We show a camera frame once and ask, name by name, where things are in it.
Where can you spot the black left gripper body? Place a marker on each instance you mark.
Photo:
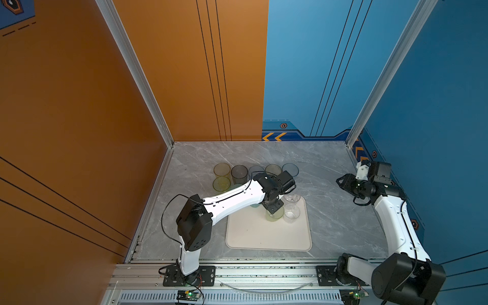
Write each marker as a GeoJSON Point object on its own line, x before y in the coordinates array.
{"type": "Point", "coordinates": [274, 206]}

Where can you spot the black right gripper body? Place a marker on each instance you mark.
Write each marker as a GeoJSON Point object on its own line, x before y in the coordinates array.
{"type": "Point", "coordinates": [356, 186]}

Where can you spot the yellow tinted cup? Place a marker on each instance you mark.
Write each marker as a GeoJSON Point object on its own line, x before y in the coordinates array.
{"type": "Point", "coordinates": [273, 169]}

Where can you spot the light blue cup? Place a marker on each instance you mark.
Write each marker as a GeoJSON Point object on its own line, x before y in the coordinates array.
{"type": "Point", "coordinates": [253, 170]}
{"type": "Point", "coordinates": [291, 168]}

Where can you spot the light green cup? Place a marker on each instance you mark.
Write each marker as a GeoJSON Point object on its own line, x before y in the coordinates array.
{"type": "Point", "coordinates": [275, 216]}

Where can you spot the green tinted cup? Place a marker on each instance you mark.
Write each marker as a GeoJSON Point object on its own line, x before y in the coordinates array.
{"type": "Point", "coordinates": [221, 184]}

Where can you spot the clear faceted cup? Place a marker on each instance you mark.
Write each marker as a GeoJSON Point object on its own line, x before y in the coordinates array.
{"type": "Point", "coordinates": [292, 198]}

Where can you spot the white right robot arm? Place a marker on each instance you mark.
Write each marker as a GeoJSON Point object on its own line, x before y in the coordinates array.
{"type": "Point", "coordinates": [408, 275]}

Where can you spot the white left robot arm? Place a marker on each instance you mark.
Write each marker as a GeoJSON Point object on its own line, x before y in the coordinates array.
{"type": "Point", "coordinates": [197, 217]}

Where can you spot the cream rectangular tray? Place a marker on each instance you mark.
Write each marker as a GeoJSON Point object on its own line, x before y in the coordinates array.
{"type": "Point", "coordinates": [250, 229]}

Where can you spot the grey smoked cup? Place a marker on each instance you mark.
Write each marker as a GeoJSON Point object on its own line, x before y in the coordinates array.
{"type": "Point", "coordinates": [239, 174]}

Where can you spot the yellow-brown tinted cup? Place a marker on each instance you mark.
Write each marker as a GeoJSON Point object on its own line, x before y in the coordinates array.
{"type": "Point", "coordinates": [222, 170]}

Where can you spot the right circuit board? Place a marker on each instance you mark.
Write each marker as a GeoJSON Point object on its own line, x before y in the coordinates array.
{"type": "Point", "coordinates": [352, 297]}

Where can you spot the left green circuit board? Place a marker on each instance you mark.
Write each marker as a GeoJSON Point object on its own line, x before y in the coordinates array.
{"type": "Point", "coordinates": [188, 297]}

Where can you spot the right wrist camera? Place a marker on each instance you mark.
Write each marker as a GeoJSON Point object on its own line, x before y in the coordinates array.
{"type": "Point", "coordinates": [362, 170]}

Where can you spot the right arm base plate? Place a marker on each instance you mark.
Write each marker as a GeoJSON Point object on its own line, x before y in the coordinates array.
{"type": "Point", "coordinates": [328, 276]}

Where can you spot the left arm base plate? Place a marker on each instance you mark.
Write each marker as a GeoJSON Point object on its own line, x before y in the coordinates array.
{"type": "Point", "coordinates": [173, 277]}

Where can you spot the left aluminium corner post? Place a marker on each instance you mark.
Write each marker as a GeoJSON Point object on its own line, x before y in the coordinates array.
{"type": "Point", "coordinates": [119, 33]}

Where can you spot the aluminium corner post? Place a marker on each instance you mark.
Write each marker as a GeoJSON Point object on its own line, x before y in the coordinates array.
{"type": "Point", "coordinates": [119, 33]}
{"type": "Point", "coordinates": [407, 38]}

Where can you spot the aluminium front rail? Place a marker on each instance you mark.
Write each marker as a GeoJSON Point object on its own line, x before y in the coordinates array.
{"type": "Point", "coordinates": [237, 282]}

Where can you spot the right aluminium corner post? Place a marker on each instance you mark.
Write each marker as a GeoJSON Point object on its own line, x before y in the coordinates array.
{"type": "Point", "coordinates": [407, 38]}

